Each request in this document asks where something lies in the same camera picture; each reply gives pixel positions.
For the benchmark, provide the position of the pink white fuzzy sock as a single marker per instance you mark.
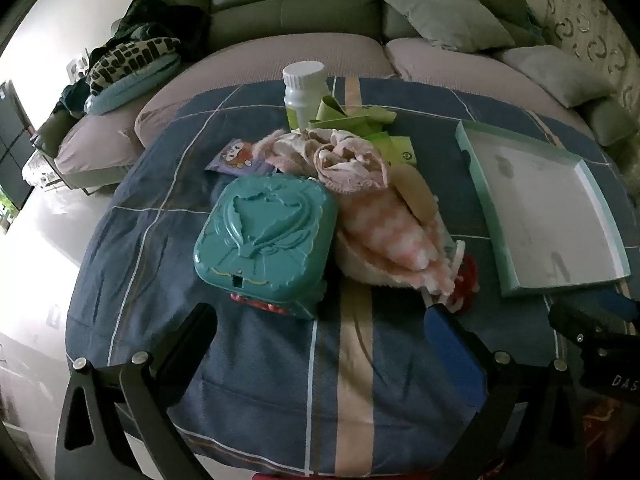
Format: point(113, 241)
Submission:
point(380, 242)

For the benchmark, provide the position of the grey white throw pillow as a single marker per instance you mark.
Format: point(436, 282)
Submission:
point(571, 81)

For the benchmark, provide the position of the teal plastic toy case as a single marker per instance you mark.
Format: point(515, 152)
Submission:
point(267, 241)

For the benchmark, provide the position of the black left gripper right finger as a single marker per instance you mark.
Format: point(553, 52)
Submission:
point(526, 423)

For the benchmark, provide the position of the dark clothes pile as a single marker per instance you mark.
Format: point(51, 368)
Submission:
point(150, 19)

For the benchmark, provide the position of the green tissue box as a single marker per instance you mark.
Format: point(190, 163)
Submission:
point(394, 149)

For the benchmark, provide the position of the red white plush toy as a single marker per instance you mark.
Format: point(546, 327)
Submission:
point(466, 286)

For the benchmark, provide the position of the purple cartoon snack packet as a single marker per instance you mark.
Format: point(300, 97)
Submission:
point(238, 160)

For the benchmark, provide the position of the pink patterned cloth bundle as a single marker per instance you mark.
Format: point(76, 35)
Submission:
point(343, 162)

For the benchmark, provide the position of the white pill bottle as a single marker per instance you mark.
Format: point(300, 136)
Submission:
point(305, 87)

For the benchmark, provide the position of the lime green cloth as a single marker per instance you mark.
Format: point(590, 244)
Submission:
point(362, 121)

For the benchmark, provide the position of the grey green sofa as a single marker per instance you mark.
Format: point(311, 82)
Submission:
point(252, 40)

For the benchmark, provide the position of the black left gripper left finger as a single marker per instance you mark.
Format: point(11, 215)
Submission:
point(92, 442)

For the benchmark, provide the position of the small green pillow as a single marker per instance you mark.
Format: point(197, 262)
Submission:
point(610, 122)

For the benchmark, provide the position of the blue plaid table cloth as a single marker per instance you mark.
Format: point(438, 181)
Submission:
point(281, 395)

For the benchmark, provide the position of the leopard print cushion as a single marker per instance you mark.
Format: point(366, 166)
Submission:
point(132, 59)

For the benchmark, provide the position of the teal rimmed white tray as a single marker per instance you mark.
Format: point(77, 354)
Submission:
point(549, 222)

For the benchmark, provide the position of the dark cabinet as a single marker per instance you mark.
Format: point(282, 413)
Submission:
point(15, 146)

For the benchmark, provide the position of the tan shoe insole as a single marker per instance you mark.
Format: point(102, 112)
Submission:
point(414, 191)

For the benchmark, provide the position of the patterned beige curtain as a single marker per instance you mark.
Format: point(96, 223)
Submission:
point(589, 31)

